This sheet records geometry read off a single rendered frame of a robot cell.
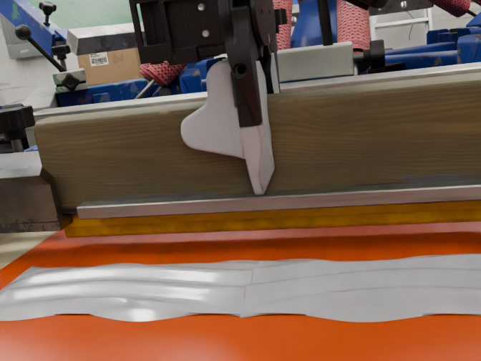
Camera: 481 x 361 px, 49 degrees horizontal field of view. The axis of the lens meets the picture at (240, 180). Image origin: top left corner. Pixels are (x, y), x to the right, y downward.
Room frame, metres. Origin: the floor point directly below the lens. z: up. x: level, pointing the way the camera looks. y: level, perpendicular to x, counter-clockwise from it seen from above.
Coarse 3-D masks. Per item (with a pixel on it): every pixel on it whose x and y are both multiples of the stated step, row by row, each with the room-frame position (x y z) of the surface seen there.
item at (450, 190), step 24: (288, 192) 0.34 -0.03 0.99; (312, 192) 0.34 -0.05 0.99; (336, 192) 0.33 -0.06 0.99; (360, 192) 0.33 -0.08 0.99; (384, 192) 0.32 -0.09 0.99; (408, 192) 0.32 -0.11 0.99; (432, 192) 0.31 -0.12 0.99; (456, 192) 0.31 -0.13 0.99; (480, 192) 0.31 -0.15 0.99; (96, 216) 0.37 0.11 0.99; (120, 216) 0.37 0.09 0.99
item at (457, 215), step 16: (480, 208) 0.33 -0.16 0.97; (128, 224) 0.39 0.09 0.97; (144, 224) 0.39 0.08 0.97; (160, 224) 0.39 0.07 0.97; (176, 224) 0.38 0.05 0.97; (192, 224) 0.38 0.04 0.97; (208, 224) 0.38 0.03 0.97; (224, 224) 0.37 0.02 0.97; (240, 224) 0.37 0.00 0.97; (256, 224) 0.37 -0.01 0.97; (272, 224) 0.36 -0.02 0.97; (288, 224) 0.36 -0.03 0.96; (304, 224) 0.36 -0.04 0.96; (320, 224) 0.36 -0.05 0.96; (336, 224) 0.35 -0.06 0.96; (352, 224) 0.35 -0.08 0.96; (368, 224) 0.35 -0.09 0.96; (384, 224) 0.35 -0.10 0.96; (400, 224) 0.34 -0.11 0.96
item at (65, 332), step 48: (48, 240) 0.43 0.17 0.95; (96, 240) 0.41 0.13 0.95; (144, 240) 0.40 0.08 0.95; (192, 240) 0.38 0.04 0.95; (240, 240) 0.37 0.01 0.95; (0, 288) 0.34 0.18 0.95; (0, 336) 0.27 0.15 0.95; (48, 336) 0.26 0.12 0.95; (96, 336) 0.26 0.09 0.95; (144, 336) 0.25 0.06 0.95; (192, 336) 0.24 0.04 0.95
